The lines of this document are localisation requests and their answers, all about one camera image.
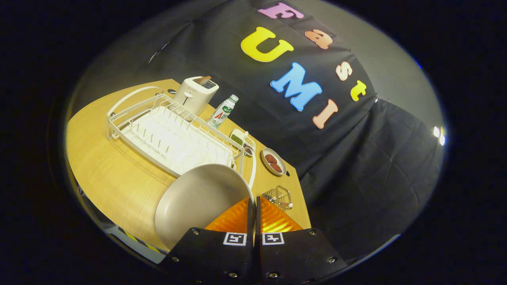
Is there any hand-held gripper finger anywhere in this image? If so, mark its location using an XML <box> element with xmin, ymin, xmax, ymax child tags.
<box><xmin>160</xmin><ymin>197</ymin><xmax>256</xmax><ymax>285</ymax></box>
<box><xmin>255</xmin><ymin>196</ymin><xmax>349</xmax><ymax>285</ymax></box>

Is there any metal wire basket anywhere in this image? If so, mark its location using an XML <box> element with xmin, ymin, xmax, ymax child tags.
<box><xmin>261</xmin><ymin>185</ymin><xmax>294</xmax><ymax>211</ymax></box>

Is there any beige round plate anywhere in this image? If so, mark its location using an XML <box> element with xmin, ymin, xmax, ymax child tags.
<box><xmin>154</xmin><ymin>163</ymin><xmax>255</xmax><ymax>251</ymax></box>

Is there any white wire dish rack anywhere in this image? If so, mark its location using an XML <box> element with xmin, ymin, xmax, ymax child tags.
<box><xmin>106</xmin><ymin>86</ymin><xmax>257</xmax><ymax>190</ymax></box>

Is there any beige plate with meat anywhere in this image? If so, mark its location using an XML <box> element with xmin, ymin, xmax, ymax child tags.
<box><xmin>261</xmin><ymin>148</ymin><xmax>287</xmax><ymax>177</ymax></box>

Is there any white divided dish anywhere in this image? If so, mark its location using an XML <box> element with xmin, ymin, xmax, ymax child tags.
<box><xmin>230</xmin><ymin>129</ymin><xmax>256</xmax><ymax>157</ymax></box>

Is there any white bottle with green label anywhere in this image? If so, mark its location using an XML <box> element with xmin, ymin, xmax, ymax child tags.
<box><xmin>208</xmin><ymin>94</ymin><xmax>239</xmax><ymax>128</ymax></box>

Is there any black backdrop cloth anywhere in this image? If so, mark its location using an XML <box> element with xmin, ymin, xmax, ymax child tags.
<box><xmin>71</xmin><ymin>0</ymin><xmax>444</xmax><ymax>262</ymax></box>

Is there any white toaster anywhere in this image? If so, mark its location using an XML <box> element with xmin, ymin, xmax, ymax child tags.
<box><xmin>173</xmin><ymin>76</ymin><xmax>219</xmax><ymax>116</ymax></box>

